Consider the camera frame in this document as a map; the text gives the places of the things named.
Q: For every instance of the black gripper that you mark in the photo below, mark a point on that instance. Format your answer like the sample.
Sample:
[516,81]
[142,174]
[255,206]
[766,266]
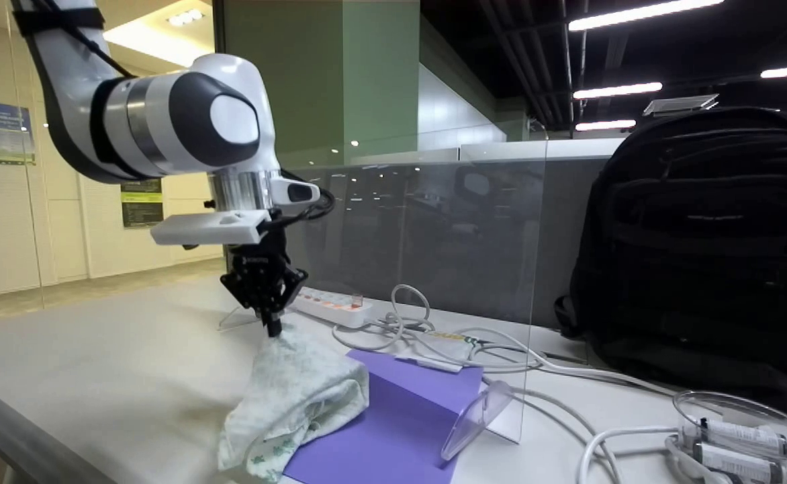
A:
[265,279]

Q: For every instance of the white green patterned cloth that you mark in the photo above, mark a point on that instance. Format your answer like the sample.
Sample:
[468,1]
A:
[298,391]

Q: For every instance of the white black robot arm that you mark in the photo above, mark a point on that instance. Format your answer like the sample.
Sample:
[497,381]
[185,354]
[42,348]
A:
[214,118]

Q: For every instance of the white power strip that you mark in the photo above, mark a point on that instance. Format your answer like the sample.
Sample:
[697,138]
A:
[331,309]

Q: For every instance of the grey partition divider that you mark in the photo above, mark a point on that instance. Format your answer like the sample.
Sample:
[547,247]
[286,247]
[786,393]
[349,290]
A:
[482,229]

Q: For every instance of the green pillar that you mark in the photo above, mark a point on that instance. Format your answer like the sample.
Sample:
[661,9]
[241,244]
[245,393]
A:
[341,73]

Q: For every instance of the black backpack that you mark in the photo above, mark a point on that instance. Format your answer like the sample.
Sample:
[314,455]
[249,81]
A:
[681,271]

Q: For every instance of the white plug adapters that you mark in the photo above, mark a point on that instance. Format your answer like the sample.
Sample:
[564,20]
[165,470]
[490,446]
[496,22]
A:
[728,452]

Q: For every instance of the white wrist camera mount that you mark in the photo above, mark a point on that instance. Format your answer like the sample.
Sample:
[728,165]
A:
[232,228]

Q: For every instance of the dark wall sign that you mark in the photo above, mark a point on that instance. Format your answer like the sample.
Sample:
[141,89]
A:
[141,202]

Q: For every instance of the blue wall poster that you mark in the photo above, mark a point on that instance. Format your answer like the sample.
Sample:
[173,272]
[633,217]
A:
[0,134]

